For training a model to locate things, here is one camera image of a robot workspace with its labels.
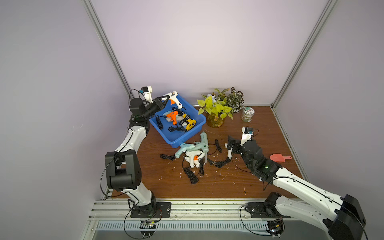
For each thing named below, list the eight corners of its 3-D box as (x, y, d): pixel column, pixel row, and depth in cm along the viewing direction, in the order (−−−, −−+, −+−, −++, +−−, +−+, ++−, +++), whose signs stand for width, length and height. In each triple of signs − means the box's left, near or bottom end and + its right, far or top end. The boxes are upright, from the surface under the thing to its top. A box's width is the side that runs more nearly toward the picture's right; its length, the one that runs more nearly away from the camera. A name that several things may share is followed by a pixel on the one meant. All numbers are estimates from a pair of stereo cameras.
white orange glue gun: (184, 167, 87) (184, 166, 86) (185, 152, 94) (185, 151, 92) (205, 167, 87) (205, 166, 86) (205, 152, 94) (205, 151, 92)
